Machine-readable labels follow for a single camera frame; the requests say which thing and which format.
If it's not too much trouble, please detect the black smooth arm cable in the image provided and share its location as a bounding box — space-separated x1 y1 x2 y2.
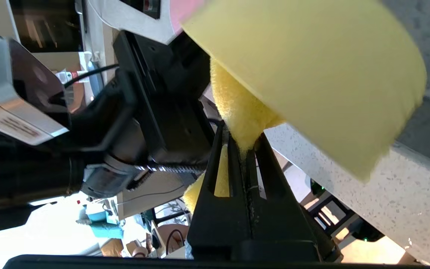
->
64 63 121 89

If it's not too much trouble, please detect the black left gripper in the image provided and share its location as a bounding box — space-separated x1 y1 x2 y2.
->
69 30 223 197

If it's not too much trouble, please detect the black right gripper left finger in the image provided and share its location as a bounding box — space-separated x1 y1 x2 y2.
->
187 123 253 262

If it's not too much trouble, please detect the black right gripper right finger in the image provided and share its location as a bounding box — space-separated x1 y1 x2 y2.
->
245 133 342 262

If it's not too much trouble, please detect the yellow plastic bowl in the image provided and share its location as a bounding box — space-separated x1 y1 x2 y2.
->
181 0 427 183

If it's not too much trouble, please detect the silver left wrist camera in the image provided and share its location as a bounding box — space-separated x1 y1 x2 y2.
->
0 35 71 146

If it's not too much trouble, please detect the pink plastic bowl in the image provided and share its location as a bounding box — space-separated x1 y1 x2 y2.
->
168 0 207 35

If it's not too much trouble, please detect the black braided cable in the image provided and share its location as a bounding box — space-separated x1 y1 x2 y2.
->
135 159 209 175

